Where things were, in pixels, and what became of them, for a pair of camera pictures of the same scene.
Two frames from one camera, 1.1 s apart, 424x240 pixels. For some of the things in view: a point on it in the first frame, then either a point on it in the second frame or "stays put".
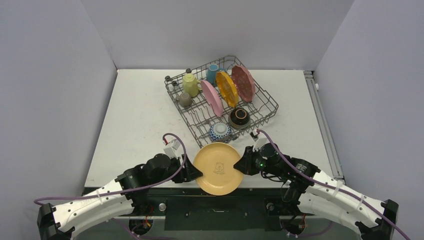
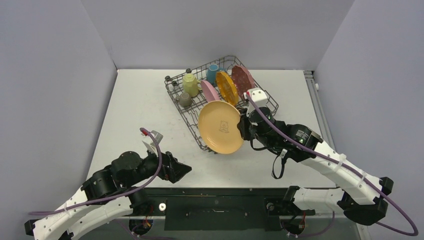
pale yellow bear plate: [216, 161] -> [217, 122]
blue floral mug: [211, 74] stays put
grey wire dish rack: [219, 100] stays put
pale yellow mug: [191, 85] stays put
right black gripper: [250, 162] -> [245, 126]
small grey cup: [184, 99] stays put
